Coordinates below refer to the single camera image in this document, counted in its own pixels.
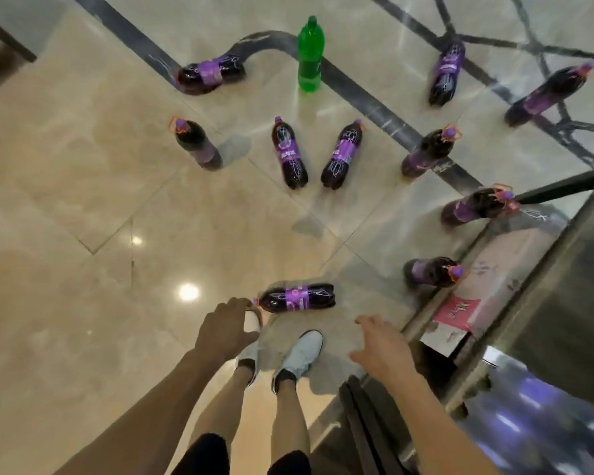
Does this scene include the black shorts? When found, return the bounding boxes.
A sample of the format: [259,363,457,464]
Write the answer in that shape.
[170,432,312,475]

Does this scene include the person's left hand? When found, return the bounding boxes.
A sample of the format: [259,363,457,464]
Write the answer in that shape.
[193,297,262,362]

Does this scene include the person's right white shoe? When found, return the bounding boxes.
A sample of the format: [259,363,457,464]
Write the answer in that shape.
[271,330,324,394]

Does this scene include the person's right leg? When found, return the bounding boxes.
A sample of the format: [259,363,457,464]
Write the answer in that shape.
[269,378,312,456]

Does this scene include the person's left white shoe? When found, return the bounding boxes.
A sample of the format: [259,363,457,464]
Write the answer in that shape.
[235,309,263,387]

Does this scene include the person's right forearm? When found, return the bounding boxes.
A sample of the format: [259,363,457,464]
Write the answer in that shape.
[395,368,501,475]

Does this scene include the person's right hand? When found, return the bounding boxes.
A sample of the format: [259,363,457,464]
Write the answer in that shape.
[350,315,419,387]

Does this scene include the group of purple bottles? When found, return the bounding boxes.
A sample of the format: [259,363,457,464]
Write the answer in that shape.
[168,36,594,292]

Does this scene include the green soda bottle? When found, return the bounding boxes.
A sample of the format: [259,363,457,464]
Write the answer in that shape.
[296,15,326,93]

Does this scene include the person's left leg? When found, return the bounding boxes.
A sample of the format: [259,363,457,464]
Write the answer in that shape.
[187,365,258,451]

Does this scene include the dark metal display table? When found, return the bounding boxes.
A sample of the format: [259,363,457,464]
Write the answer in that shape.
[309,162,594,475]

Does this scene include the person's leg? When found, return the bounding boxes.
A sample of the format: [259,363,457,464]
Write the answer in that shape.
[269,378,312,456]
[187,365,258,451]

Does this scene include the pink white carton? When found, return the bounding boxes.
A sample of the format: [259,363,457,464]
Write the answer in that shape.
[419,290,482,358]

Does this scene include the shrink-wrapped water bottle pack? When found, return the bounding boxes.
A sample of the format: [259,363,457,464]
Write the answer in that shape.
[460,356,594,475]

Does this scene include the person's white shoe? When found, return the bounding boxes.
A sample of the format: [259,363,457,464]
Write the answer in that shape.
[271,330,324,394]
[235,309,263,387]

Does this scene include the person's left forearm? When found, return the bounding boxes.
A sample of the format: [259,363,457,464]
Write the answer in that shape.
[54,348,238,475]

